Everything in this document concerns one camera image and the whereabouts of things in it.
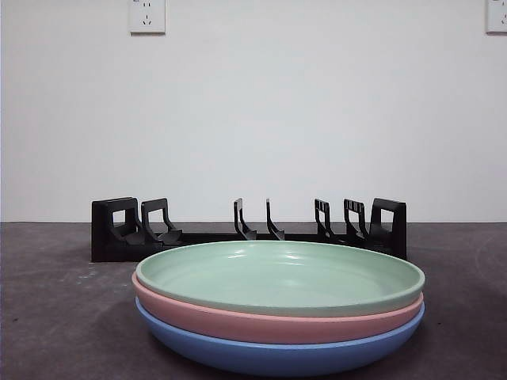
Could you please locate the green round plate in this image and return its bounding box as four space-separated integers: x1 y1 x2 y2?
135 239 427 317

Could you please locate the pink round plate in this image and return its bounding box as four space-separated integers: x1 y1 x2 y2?
132 272 425 345

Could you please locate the blue round plate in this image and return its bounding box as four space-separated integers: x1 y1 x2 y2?
135 296 427 378

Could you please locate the black plastic plate rack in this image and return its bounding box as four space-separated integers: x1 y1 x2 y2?
90 196 408 264

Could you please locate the white wall socket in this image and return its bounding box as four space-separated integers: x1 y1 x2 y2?
128 0 166 36
486 0 507 35

